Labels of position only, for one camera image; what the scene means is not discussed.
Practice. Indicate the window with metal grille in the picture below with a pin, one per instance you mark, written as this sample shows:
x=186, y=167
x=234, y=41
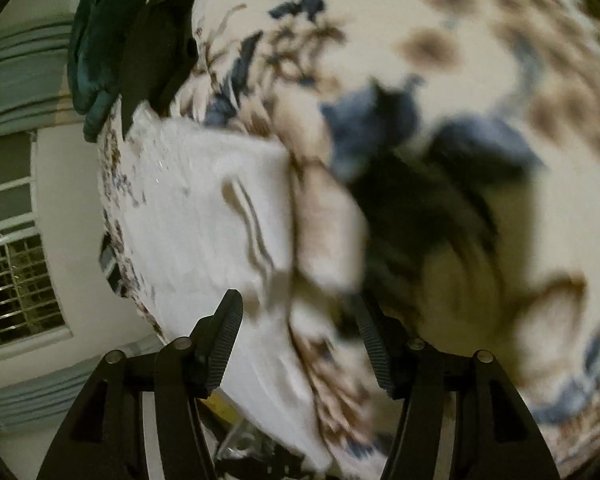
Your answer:
x=15, y=265

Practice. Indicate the black cloth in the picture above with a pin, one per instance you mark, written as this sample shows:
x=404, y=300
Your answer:
x=155, y=50

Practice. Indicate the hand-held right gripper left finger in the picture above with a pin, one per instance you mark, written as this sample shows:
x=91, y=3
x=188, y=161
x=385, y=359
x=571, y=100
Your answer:
x=224, y=342

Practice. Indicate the beige cloth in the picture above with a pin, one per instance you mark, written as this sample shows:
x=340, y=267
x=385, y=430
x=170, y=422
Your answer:
x=327, y=230

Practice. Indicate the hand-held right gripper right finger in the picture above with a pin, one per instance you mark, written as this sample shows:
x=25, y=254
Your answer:
x=378, y=355

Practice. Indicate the clear plastic bag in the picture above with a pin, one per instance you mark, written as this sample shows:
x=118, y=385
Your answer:
x=245, y=447

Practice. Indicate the floral bedsheet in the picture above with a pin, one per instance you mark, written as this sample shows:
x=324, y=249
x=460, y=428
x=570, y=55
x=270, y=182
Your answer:
x=480, y=35

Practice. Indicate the white cloth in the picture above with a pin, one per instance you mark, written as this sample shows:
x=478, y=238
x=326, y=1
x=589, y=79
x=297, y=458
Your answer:
x=205, y=220

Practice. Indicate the striped curtain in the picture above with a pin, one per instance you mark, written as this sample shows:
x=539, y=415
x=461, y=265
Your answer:
x=20, y=75
x=35, y=397

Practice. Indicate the dark teal cloth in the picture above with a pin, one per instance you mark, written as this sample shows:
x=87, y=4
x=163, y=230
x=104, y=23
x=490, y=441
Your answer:
x=92, y=40

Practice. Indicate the dark blue cloth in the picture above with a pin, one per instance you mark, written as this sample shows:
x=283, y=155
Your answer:
x=405, y=200

